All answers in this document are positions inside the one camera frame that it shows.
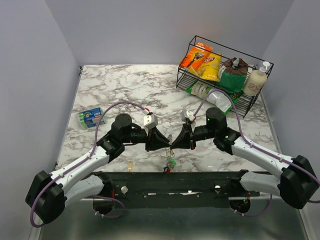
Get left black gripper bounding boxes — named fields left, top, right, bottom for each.
left=122, top=126, right=171, bottom=152

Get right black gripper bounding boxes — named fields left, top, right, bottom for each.
left=170, top=122, right=217, bottom=150

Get metal keyring holder with rings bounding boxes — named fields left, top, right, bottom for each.
left=165, top=147, right=175, bottom=167

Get green key tag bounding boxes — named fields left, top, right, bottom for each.
left=166, top=158, right=177, bottom=169

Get blue key tag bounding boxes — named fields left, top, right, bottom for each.
left=163, top=166, right=169, bottom=173

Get yellow key tag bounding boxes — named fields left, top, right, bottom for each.
left=127, top=161, right=133, bottom=172

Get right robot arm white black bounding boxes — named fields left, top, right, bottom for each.
left=171, top=107, right=320, bottom=209

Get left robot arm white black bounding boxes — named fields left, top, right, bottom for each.
left=25, top=113, right=170, bottom=228

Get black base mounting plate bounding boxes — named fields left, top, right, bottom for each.
left=94, top=171, right=260, bottom=209

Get green sponge pack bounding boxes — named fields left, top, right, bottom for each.
left=75, top=107, right=107, bottom=130

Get dark green bag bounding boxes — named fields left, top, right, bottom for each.
left=219, top=71, right=247, bottom=94

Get yellow chips bag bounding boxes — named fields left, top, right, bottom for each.
left=189, top=53, right=222, bottom=82

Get orange razor package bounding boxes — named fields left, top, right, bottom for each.
left=179, top=42, right=213, bottom=70

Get brown crumpled bag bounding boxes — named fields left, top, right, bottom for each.
left=223, top=57, right=249, bottom=76

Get cream lotion pump bottle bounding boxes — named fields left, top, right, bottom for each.
left=243, top=61, right=271, bottom=97

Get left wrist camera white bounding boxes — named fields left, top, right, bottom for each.
left=143, top=113, right=158, bottom=132

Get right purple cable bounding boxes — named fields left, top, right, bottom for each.
left=192, top=89, right=320, bottom=204

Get black wire basket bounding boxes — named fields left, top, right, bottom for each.
left=176, top=35, right=274, bottom=117

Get aluminium frame rail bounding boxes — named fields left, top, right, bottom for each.
left=30, top=197, right=317, bottom=240

